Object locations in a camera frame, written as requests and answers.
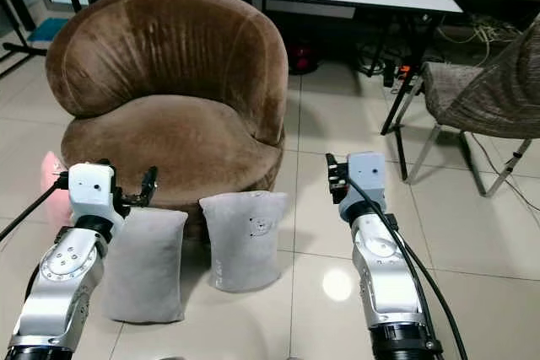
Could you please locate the black metal floor stand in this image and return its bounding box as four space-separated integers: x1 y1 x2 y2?
0 0 47 78

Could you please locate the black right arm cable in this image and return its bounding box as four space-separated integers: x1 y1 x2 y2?
346 175 470 360

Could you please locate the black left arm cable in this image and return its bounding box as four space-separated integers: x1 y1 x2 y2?
0 176 70 241

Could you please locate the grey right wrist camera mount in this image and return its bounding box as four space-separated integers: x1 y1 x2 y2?
337 152 388 209

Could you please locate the brown plush round sofa chair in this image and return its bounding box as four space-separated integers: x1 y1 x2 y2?
45 0 290 214

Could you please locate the plain grey pillow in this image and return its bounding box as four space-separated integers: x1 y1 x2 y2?
100 207 189 325

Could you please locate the grey pillow with small print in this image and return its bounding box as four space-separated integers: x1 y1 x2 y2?
199 191 290 294

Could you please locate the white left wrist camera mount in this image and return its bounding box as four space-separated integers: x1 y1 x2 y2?
67 163 118 223

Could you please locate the blue floor mat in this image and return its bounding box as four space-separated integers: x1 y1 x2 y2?
26 18 71 43

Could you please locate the grey fabric metal-leg chair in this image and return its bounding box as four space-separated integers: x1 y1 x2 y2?
405 33 540 201

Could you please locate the black power strip orange switch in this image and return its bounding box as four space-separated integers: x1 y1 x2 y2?
382 62 416 89

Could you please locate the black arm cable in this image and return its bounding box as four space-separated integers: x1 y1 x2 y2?
346 175 470 360
0 176 70 241

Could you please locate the red round object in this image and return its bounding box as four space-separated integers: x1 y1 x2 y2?
288 38 321 76

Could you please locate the pink fluffy pillow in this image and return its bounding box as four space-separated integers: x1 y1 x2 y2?
39 151 74 228

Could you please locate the pale tangled cable bundle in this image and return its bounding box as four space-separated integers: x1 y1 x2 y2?
437 19 526 67

